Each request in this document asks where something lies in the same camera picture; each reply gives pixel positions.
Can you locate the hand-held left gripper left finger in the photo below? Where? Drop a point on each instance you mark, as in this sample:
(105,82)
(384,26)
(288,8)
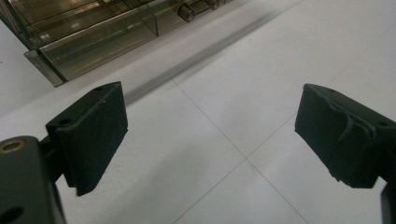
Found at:
(93,137)

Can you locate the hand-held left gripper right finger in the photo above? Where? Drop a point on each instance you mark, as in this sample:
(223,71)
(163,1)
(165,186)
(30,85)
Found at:
(339,140)

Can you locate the clear smoky acrylic drawer organizer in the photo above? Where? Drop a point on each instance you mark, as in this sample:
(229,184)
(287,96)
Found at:
(93,40)

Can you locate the small dark round cylinder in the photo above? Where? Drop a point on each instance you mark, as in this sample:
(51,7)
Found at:
(186,12)

